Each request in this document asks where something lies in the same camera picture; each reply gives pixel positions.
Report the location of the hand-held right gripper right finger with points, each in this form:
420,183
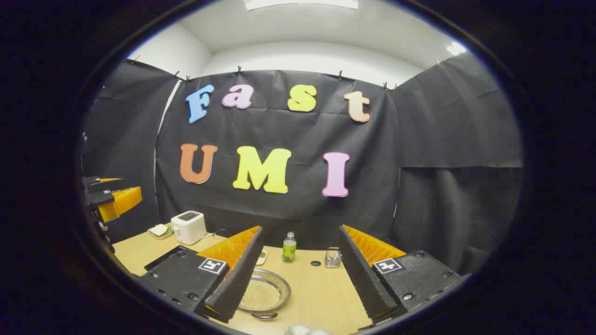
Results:
368,284

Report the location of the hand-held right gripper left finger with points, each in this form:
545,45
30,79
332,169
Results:
242,274

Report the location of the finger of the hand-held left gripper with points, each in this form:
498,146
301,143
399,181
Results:
100,180
122,201

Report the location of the stainless steel pot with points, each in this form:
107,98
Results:
277,281

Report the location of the black induction cooktop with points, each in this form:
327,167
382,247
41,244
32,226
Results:
163,258

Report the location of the pile of soybeans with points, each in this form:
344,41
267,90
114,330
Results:
260,294

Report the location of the white divided bean tray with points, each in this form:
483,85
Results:
262,257

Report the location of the sandwich with lettuce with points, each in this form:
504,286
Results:
159,229

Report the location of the white sandwich plate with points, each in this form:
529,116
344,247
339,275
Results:
160,235

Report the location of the green label drink bottle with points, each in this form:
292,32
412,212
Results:
289,249

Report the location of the white toaster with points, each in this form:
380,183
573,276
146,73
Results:
188,227

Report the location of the ceiling light panel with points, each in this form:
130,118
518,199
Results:
300,3
456,48

